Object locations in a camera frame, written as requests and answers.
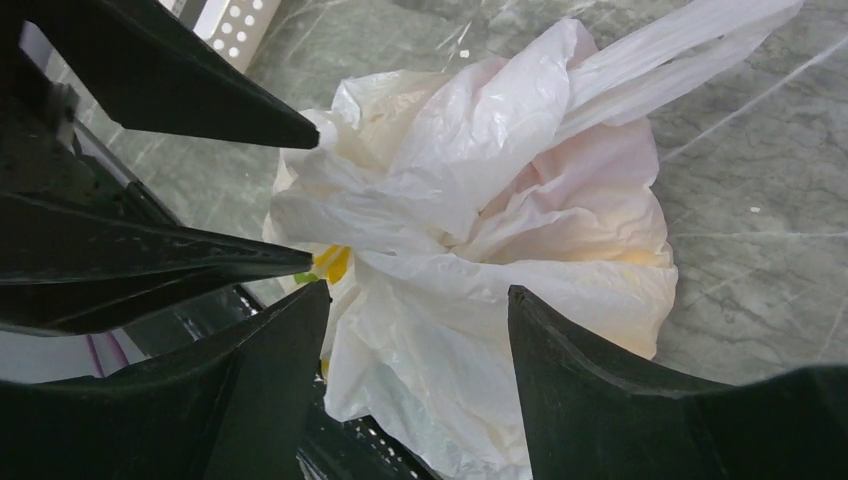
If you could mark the white plastic bag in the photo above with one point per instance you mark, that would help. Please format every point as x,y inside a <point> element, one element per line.
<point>430,194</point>

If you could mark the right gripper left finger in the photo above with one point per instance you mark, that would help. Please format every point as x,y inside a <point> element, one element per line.
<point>229,406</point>

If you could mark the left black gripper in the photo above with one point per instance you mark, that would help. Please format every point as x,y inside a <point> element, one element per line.
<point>66,271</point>

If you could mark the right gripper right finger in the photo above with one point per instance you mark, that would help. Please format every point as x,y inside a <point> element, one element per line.
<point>593,410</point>

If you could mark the white plastic basket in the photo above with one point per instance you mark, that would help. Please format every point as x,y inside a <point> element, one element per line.
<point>233,28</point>

